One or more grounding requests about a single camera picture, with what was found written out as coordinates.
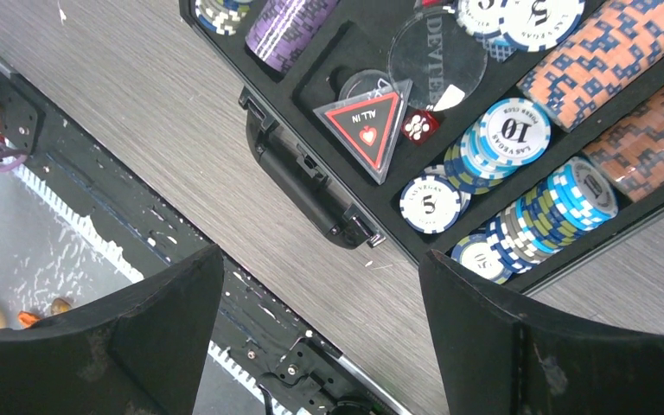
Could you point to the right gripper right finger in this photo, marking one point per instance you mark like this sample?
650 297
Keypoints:
500 352

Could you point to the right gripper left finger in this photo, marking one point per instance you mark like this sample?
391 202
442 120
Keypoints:
139 350

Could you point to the black poker chip case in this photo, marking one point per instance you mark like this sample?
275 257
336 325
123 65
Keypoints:
302 156

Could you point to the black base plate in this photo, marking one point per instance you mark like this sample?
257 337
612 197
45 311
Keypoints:
260 341

